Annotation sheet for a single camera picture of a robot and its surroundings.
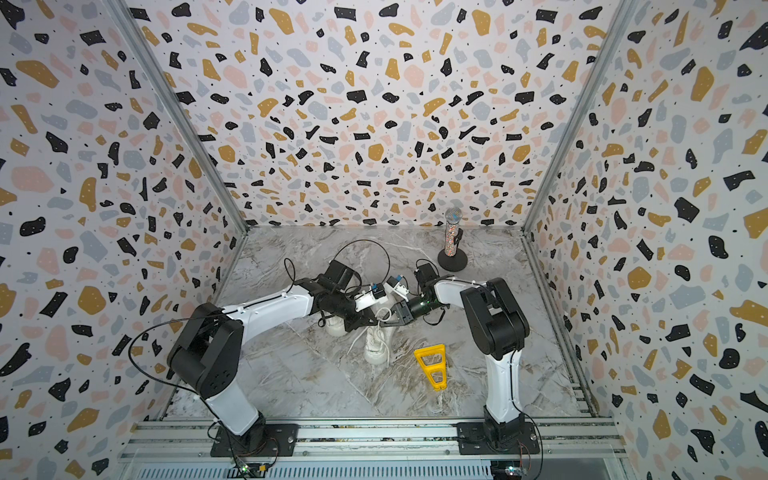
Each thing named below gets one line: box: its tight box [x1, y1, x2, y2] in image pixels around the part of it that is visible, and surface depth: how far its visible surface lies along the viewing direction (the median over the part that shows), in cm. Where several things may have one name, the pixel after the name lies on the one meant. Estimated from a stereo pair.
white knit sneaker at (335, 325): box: [325, 315, 348, 337], surface depth 91 cm
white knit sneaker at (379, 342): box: [364, 325, 397, 365], surface depth 87 cm
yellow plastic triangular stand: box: [414, 344, 447, 391], surface depth 88 cm
